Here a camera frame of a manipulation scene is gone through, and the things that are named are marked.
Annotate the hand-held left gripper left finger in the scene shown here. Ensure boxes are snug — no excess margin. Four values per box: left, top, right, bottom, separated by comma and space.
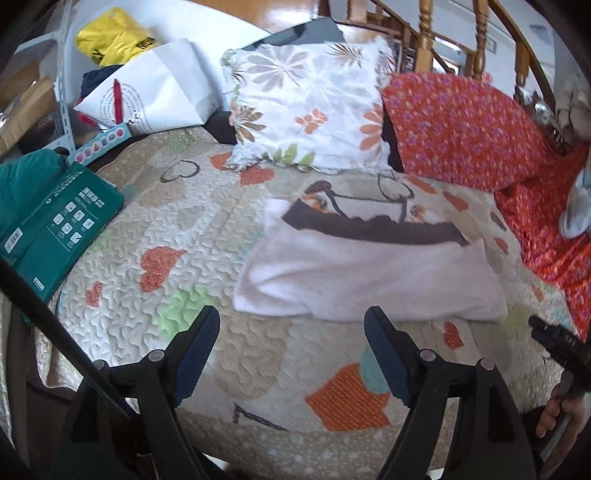
58, 305, 221, 480

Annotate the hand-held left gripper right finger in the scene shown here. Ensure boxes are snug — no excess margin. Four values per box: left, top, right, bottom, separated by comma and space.
364, 305, 539, 480

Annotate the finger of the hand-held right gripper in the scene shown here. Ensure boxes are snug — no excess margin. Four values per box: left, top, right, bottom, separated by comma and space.
529, 316, 578, 365

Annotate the white garment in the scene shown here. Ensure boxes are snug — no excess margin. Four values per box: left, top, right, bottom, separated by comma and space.
233, 198, 509, 322

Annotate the person's right hand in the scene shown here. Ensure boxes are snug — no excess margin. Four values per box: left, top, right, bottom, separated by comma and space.
536, 385, 589, 439

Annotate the heart patterned quilt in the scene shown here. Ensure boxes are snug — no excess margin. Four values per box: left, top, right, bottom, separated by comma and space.
34, 126, 583, 480

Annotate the green cardboard box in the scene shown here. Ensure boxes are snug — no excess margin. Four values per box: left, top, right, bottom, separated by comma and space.
0, 161, 126, 303

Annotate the red floral cloth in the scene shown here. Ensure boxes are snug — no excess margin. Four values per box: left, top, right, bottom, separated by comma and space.
382, 71, 591, 340

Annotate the colourful dotted flat box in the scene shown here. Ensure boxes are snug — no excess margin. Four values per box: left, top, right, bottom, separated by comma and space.
67, 122, 132, 166

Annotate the crumpled cream cloth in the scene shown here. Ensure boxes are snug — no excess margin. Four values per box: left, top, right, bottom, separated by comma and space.
554, 73, 591, 141

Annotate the teal cloth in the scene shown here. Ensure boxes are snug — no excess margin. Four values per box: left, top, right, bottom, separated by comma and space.
0, 150, 70, 241

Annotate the white paper bag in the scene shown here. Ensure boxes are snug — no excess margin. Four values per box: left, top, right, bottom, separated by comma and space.
73, 38, 225, 137

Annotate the white floral pillow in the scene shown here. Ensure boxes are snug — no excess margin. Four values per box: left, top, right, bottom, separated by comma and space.
221, 38, 398, 175

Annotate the dark navy cloth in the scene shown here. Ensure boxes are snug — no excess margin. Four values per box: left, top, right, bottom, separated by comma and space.
76, 66, 123, 104

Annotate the white perforated metal bar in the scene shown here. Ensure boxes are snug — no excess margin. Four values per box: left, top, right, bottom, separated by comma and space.
18, 0, 77, 155

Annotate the brown cardboard box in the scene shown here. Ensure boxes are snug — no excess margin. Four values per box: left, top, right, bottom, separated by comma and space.
0, 60, 61, 155

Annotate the wooden headboard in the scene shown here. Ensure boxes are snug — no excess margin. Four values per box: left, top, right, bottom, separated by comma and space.
318, 0, 557, 104

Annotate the yellow plastic bag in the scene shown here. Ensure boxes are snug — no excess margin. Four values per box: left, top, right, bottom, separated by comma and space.
75, 8, 158, 68

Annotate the grey flat board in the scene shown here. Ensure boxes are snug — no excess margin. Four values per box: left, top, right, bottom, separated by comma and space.
240, 17, 345, 51

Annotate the black strap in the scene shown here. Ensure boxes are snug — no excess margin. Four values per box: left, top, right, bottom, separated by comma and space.
0, 257, 136, 418

